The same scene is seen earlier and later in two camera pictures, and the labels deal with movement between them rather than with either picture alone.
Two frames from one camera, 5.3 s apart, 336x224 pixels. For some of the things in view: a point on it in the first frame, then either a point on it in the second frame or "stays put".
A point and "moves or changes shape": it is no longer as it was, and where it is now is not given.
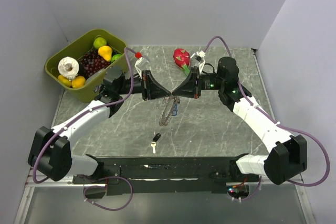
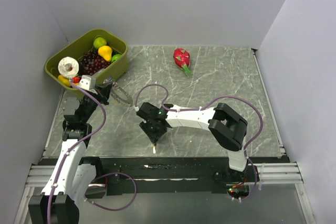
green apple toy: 99,42 stays put
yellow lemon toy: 65,80 stays put
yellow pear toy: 105,51 stays put
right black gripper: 189,89 to 152,136
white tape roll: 68,67 stays put
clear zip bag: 170,109 moves or changes shape
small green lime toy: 115,56 stays put
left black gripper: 150,88 to 103,93
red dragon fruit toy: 181,57 stays put
